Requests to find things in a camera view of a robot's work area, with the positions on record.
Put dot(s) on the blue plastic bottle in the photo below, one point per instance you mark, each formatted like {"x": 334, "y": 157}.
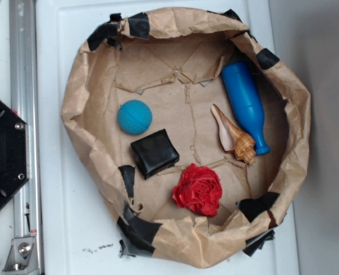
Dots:
{"x": 246, "y": 102}

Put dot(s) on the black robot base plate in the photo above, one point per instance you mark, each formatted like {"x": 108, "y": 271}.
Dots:
{"x": 13, "y": 154}

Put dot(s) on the brown paper bag bin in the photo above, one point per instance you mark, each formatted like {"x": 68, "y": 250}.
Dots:
{"x": 171, "y": 59}

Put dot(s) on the tan spiral seashell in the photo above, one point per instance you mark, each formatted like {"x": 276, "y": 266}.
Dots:
{"x": 234, "y": 140}

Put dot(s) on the metal corner bracket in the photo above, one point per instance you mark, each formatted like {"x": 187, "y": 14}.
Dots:
{"x": 22, "y": 258}

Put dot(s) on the black square block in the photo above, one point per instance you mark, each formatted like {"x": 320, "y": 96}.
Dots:
{"x": 154, "y": 153}

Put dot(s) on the blue dimpled ball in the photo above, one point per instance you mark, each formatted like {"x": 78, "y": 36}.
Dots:
{"x": 134, "y": 117}

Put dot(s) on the white tray board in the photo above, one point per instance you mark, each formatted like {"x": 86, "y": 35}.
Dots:
{"x": 80, "y": 236}

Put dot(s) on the crumpled red paper ball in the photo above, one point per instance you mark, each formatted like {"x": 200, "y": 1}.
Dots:
{"x": 199, "y": 190}

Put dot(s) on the aluminium extrusion rail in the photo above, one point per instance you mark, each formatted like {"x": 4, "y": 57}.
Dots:
{"x": 24, "y": 100}

